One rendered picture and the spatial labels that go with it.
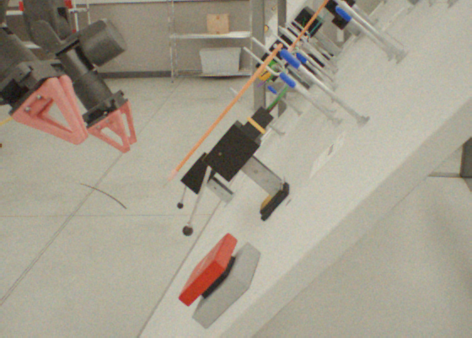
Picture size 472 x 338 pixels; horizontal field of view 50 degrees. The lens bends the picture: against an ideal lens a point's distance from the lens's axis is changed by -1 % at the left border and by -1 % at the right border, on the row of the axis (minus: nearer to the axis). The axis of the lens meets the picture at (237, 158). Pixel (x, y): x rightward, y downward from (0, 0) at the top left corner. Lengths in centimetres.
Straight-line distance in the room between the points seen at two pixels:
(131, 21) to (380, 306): 773
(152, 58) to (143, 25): 52
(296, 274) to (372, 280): 66
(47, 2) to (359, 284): 74
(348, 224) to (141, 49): 814
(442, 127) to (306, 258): 12
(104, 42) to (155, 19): 741
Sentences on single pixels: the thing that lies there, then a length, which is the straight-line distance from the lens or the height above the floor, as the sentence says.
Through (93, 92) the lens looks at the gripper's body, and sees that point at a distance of 95.
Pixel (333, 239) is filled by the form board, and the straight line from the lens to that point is 33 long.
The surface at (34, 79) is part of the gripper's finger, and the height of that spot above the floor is 123.
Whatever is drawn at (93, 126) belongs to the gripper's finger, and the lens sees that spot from 94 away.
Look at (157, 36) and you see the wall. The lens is 835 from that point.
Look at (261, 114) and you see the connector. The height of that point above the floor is 118.
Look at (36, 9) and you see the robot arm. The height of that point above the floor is 130.
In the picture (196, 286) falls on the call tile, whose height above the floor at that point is 110.
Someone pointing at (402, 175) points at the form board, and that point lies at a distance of 32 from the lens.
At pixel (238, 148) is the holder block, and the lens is 58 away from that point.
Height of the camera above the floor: 132
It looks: 18 degrees down
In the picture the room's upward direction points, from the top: 2 degrees counter-clockwise
